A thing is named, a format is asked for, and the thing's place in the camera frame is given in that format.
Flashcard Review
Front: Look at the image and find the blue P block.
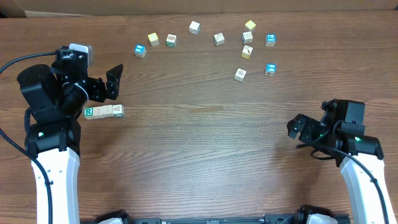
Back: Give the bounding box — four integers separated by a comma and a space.
266, 34, 276, 47

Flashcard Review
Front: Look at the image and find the white block blue pattern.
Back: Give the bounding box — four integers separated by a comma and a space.
242, 31, 253, 44

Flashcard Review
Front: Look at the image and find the blue top block left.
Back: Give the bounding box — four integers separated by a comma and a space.
134, 44, 147, 58

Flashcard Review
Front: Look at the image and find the yellow block with tool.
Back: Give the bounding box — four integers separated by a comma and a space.
241, 45, 253, 59

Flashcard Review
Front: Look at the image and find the white block green pattern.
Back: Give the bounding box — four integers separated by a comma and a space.
213, 33, 225, 46

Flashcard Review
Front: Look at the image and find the blue top block right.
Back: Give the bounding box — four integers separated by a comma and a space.
265, 63, 276, 77

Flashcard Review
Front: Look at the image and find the plain white block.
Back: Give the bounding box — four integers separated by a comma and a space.
101, 105, 114, 118

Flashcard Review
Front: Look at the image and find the white block grape picture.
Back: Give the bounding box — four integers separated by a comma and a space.
234, 68, 246, 82

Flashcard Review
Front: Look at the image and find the yellow top block left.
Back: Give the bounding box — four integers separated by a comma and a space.
148, 32, 159, 46

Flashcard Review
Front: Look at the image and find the cardboard wall panel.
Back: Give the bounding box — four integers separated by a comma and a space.
1, 0, 397, 17

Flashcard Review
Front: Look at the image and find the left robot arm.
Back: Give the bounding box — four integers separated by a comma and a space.
17, 44, 123, 223

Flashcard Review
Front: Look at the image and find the green R block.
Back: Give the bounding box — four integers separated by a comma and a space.
83, 107, 94, 119

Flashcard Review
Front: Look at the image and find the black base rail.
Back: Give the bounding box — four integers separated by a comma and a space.
132, 214, 294, 224

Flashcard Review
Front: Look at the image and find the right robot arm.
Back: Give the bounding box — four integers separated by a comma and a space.
287, 99, 396, 223

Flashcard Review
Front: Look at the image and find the white block green triangle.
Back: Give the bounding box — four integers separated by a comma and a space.
112, 105, 124, 117

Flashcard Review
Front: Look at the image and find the yellow top block right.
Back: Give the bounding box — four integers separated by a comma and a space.
244, 20, 256, 32

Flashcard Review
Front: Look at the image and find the block with green B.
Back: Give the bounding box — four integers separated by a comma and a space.
166, 34, 177, 47

